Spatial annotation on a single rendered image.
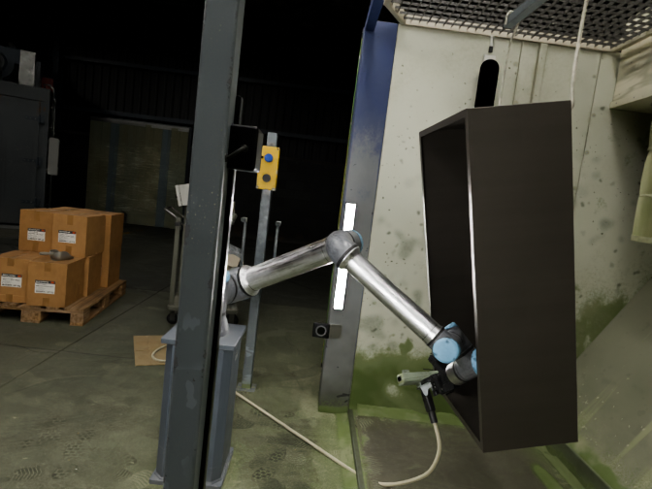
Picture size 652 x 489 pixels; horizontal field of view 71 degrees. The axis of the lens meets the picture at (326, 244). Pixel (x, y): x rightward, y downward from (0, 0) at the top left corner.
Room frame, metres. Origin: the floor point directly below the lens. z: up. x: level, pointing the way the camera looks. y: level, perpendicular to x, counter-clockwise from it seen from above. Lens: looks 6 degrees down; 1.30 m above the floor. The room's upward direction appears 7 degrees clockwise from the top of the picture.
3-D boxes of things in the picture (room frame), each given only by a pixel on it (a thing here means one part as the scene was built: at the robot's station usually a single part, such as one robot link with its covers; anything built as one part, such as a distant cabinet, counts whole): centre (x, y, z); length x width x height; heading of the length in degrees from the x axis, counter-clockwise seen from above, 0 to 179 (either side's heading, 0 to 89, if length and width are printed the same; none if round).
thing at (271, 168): (2.79, 0.40, 1.42); 0.12 x 0.06 x 0.26; 92
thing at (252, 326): (2.85, 0.40, 0.82); 0.06 x 0.06 x 1.64; 2
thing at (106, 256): (4.57, 2.27, 0.33); 0.38 x 0.29 x 0.36; 9
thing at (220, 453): (1.96, 0.48, 0.32); 0.31 x 0.31 x 0.64; 2
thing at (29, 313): (4.15, 2.39, 0.07); 1.20 x 0.80 x 0.14; 9
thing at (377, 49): (2.72, -0.16, 1.14); 0.18 x 0.18 x 2.29; 2
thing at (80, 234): (4.14, 2.26, 0.69); 0.38 x 0.29 x 0.36; 3
